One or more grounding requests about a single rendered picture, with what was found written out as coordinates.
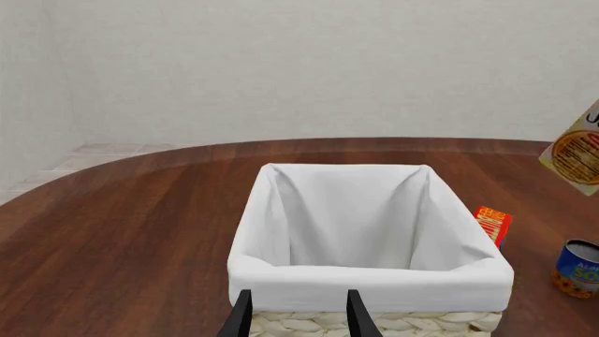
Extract red printed food box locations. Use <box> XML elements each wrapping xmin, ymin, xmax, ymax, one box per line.
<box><xmin>474</xmin><ymin>205</ymin><xmax>514</xmax><ymax>251</ymax></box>

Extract blue soup tin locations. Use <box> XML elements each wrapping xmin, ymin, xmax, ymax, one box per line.
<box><xmin>549</xmin><ymin>239</ymin><xmax>599</xmax><ymax>300</ymax></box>

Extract woven basket with white liner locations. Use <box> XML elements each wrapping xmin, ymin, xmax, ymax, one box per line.
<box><xmin>226</xmin><ymin>162</ymin><xmax>516</xmax><ymax>337</ymax></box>

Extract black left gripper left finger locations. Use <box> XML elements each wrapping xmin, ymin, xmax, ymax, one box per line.
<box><xmin>219</xmin><ymin>289</ymin><xmax>254</xmax><ymax>337</ymax></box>

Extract cream printed food box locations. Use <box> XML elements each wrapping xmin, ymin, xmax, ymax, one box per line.
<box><xmin>538</xmin><ymin>98</ymin><xmax>599</xmax><ymax>198</ymax></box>

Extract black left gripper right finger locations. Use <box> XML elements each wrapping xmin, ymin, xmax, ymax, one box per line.
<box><xmin>346</xmin><ymin>289</ymin><xmax>384</xmax><ymax>337</ymax></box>

